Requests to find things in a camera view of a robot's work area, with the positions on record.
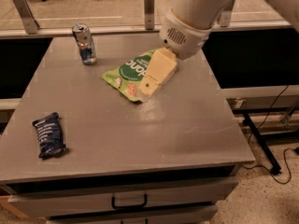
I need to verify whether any metal railing bracket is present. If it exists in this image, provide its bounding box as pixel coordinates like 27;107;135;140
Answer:
144;0;154;30
218;1;235;27
12;0;39;35

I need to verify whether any black drawer handle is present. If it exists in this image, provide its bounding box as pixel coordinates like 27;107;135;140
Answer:
111;194;148;210
120;218;149;224

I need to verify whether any silver blue drink can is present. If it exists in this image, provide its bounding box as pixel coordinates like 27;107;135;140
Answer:
72;23;96;65

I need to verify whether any black lower drawer handle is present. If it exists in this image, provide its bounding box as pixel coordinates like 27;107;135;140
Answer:
120;218;149;224

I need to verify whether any grey upper drawer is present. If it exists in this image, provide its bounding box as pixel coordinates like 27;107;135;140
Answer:
8;176;238;217

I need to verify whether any dark blue rxbar wrapper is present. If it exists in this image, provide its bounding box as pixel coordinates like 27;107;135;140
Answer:
32;112;66;159

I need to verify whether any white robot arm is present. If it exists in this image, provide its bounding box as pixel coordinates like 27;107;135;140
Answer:
136;0;299;102

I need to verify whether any grey lower drawer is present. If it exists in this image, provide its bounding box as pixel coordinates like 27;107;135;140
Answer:
46;205;217;224

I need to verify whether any green rice chip bag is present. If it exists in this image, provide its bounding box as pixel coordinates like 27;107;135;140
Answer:
102;49;156;102

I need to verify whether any black floor cable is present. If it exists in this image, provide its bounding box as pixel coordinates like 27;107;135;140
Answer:
241;84;299;185

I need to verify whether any black upper drawer handle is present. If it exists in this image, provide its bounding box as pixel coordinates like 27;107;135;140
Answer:
111;194;148;210

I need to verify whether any left metal railing bracket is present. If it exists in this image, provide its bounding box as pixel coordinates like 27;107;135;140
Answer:
12;0;39;35

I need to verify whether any grey drawer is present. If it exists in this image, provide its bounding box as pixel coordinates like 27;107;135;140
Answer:
8;176;238;217
46;205;217;224

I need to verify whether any right metal railing bracket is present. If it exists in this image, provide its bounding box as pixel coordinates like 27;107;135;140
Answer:
218;1;235;27

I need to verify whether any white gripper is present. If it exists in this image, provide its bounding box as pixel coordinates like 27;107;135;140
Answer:
137;8;212;102

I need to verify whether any black stand leg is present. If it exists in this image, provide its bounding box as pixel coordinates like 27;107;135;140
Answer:
243;113;281;175

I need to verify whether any middle metal railing bracket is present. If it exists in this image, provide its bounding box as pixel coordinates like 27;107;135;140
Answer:
144;0;154;30

